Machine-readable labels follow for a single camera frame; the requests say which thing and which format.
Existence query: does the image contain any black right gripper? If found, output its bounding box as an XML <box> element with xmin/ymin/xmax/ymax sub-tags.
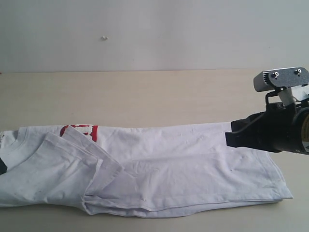
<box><xmin>225</xmin><ymin>101</ymin><xmax>309</xmax><ymax>155</ymax></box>

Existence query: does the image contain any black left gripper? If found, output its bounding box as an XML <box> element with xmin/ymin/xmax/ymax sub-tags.
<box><xmin>0</xmin><ymin>158</ymin><xmax>8</xmax><ymax>175</ymax></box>

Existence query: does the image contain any white t-shirt red lettering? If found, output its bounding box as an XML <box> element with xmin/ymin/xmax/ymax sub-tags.
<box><xmin>0</xmin><ymin>123</ymin><xmax>293</xmax><ymax>218</ymax></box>

